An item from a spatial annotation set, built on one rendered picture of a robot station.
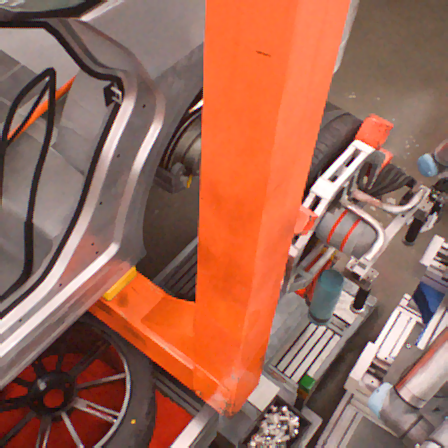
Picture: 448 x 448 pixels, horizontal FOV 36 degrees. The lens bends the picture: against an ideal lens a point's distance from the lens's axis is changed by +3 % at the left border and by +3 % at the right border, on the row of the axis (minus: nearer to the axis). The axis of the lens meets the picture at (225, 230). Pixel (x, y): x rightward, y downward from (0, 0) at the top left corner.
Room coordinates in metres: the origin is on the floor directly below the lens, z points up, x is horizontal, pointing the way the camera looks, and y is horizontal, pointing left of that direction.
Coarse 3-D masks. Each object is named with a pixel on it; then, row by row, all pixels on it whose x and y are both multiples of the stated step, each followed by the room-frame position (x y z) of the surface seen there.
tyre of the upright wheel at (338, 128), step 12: (324, 108) 1.56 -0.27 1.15; (336, 108) 1.61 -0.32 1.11; (324, 120) 1.49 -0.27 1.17; (336, 120) 1.51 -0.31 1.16; (348, 120) 1.52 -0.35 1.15; (360, 120) 1.57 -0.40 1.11; (324, 132) 1.43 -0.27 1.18; (336, 132) 1.44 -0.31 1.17; (348, 132) 1.47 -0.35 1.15; (324, 144) 1.39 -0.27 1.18; (336, 144) 1.41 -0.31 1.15; (312, 156) 1.34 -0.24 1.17; (324, 156) 1.36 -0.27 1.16; (312, 168) 1.31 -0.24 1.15
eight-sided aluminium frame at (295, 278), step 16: (352, 144) 1.45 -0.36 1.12; (368, 160) 1.43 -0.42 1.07; (320, 176) 1.31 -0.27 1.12; (320, 192) 1.26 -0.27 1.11; (336, 192) 1.27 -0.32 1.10; (320, 208) 1.22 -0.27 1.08; (304, 240) 1.16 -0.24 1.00; (320, 240) 1.44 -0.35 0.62; (288, 256) 1.13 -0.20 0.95; (288, 272) 1.12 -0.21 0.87; (304, 272) 1.29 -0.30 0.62; (288, 288) 1.13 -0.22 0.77
